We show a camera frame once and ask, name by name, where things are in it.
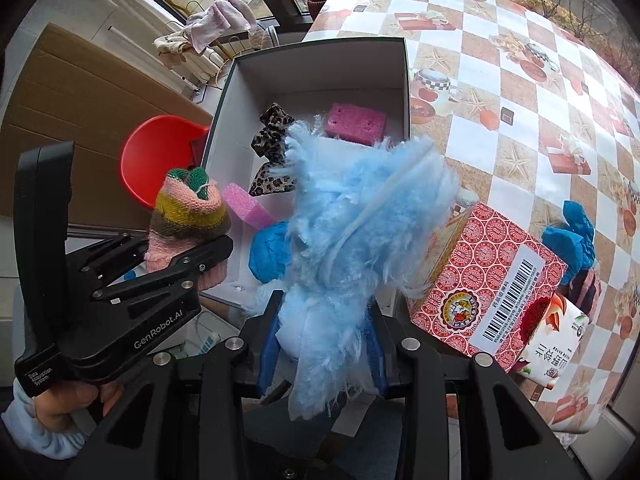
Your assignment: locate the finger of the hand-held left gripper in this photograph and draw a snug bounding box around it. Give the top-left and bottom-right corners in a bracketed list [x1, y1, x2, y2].
[74, 232, 152, 287]
[92, 234, 234, 307]

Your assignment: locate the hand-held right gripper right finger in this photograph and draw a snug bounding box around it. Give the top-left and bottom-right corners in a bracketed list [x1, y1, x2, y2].
[367, 305, 586, 480]

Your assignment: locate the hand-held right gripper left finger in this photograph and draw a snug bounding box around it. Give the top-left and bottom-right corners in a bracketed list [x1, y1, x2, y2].
[65, 305, 283, 480]

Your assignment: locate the pink green sock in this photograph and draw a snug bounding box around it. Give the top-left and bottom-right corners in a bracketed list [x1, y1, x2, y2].
[145, 166, 232, 291]

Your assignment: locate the pink sponge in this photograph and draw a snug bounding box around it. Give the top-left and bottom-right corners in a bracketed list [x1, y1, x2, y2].
[222, 182, 277, 228]
[325, 102, 388, 147]

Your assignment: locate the dark leopard print scrunchie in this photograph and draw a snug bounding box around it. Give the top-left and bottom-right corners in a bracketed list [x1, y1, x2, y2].
[248, 102, 301, 197]

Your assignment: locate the light blue fluffy scrunchie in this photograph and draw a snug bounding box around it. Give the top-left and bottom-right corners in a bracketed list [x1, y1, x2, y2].
[255, 115, 461, 423]

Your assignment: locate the grey cardboard box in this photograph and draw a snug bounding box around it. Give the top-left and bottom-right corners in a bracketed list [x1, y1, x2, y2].
[192, 36, 412, 318]

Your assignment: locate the person's left forearm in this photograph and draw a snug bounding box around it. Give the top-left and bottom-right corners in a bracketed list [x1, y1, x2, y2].
[0, 377, 90, 461]

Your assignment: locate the person's left hand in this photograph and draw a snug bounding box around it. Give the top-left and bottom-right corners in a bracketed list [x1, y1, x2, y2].
[32, 379, 123, 433]

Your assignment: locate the blue crumpled cloth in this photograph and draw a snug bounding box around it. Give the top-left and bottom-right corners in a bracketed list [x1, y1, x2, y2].
[248, 220, 296, 286]

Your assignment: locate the red plastic stool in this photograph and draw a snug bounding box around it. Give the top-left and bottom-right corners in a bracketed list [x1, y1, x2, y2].
[119, 115, 213, 210]

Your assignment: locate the pink patterned carton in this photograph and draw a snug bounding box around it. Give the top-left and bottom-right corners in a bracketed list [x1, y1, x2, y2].
[405, 201, 568, 373]

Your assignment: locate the brown cardboard sheet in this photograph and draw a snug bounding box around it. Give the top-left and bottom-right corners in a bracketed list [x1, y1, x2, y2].
[0, 22, 213, 231]

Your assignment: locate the white tissue pack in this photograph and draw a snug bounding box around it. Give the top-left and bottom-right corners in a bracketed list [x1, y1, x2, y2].
[510, 292, 591, 403]

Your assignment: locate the cream cloth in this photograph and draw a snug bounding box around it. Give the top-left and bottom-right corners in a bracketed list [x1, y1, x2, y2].
[152, 30, 193, 68]

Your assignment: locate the blue crinkled scrunchie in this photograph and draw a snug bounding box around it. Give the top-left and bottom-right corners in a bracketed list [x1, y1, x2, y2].
[542, 200, 597, 286]

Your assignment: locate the pink white cloth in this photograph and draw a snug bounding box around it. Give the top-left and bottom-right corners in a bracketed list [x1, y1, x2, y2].
[187, 0, 252, 53]

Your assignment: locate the checked printed tablecloth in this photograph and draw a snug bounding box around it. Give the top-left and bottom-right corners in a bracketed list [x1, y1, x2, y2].
[302, 0, 640, 433]

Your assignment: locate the gold wire rack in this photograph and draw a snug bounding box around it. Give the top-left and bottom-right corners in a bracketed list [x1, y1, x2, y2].
[165, 0, 281, 92]

